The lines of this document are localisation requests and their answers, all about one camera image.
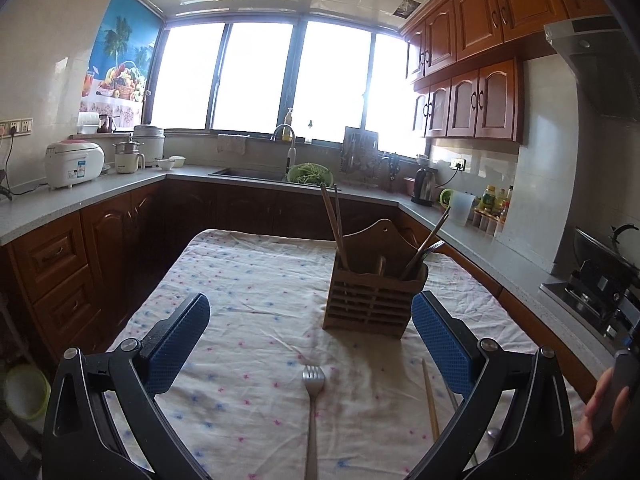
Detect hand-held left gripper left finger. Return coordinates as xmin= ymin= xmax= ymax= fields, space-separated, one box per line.
xmin=42 ymin=292 xmax=211 ymax=480

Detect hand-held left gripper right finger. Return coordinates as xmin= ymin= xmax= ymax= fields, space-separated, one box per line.
xmin=407 ymin=290 xmax=588 ymax=480

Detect wooden utensil holder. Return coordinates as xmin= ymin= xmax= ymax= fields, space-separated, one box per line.
xmin=322 ymin=218 xmax=430 ymax=339

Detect metal spoon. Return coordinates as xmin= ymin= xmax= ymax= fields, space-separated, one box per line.
xmin=410 ymin=240 xmax=447 ymax=278

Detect metal fork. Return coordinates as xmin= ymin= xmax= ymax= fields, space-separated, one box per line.
xmin=301 ymin=364 xmax=326 ymax=480

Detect wooden chopstick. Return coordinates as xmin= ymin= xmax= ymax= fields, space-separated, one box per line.
xmin=399 ymin=206 xmax=452 ymax=281
xmin=332 ymin=185 xmax=347 ymax=261
xmin=421 ymin=358 xmax=441 ymax=444
xmin=320 ymin=183 xmax=349 ymax=271

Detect person's right hand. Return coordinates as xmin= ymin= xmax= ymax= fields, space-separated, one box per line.
xmin=574 ymin=367 xmax=633 ymax=456

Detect black gas stove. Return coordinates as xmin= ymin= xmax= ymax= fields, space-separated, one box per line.
xmin=539 ymin=258 xmax=640 ymax=345

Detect white floral tablecloth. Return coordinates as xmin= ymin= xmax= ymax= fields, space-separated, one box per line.
xmin=107 ymin=229 xmax=586 ymax=480

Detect black wok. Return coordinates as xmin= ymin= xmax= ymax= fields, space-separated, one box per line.
xmin=572 ymin=224 xmax=640 ymax=267

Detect translucent white jug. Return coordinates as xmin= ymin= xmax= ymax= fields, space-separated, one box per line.
xmin=447 ymin=192 xmax=476 ymax=229

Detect row of condiment bottles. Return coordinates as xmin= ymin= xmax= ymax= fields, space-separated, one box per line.
xmin=472 ymin=185 xmax=515 ymax=239

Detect wooden base cabinets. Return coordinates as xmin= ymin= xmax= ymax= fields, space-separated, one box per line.
xmin=0 ymin=179 xmax=601 ymax=403

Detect steel electric kettle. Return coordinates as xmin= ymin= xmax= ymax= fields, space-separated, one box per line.
xmin=415 ymin=166 xmax=440 ymax=207

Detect green plastic bucket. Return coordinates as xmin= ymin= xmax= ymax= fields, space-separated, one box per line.
xmin=4 ymin=363 xmax=52 ymax=421

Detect hanging kitchen tools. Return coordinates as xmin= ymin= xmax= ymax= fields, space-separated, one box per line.
xmin=382 ymin=152 xmax=402 ymax=194

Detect kitchen sink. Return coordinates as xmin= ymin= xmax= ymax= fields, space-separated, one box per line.
xmin=208 ymin=166 xmax=289 ymax=183

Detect small electric cooking pot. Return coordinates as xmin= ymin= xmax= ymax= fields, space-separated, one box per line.
xmin=112 ymin=141 xmax=146 ymax=175

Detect steel rice cooker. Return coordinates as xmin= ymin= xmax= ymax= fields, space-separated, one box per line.
xmin=132 ymin=125 xmax=166 ymax=164

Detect white rice cooker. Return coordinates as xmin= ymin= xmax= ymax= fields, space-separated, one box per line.
xmin=45 ymin=140 xmax=106 ymax=191

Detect white dish towel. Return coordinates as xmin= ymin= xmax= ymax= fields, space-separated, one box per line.
xmin=217 ymin=134 xmax=247 ymax=156

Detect metal utensil rack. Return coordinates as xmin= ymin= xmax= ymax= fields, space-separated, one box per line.
xmin=342 ymin=126 xmax=381 ymax=182

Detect green colander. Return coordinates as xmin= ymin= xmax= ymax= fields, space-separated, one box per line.
xmin=286 ymin=162 xmax=335 ymax=187

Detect steel kitchen faucet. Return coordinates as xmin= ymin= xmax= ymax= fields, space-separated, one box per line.
xmin=272 ymin=124 xmax=297 ymax=181

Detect kitchen window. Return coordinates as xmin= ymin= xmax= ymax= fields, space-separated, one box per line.
xmin=149 ymin=10 xmax=418 ymax=145

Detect steel range hood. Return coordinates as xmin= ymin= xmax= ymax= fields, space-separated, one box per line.
xmin=543 ymin=15 xmax=640 ymax=122

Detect black power cable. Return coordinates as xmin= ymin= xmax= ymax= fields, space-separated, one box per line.
xmin=0 ymin=132 xmax=48 ymax=197

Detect wall socket strip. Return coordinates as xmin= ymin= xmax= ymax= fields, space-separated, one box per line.
xmin=0 ymin=117 xmax=34 ymax=137

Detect tropical fruit wall poster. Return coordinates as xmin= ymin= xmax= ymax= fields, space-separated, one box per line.
xmin=80 ymin=0 xmax=164 ymax=118

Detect wooden wall cabinets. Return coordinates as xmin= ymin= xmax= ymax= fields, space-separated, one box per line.
xmin=401 ymin=0 xmax=617 ymax=144

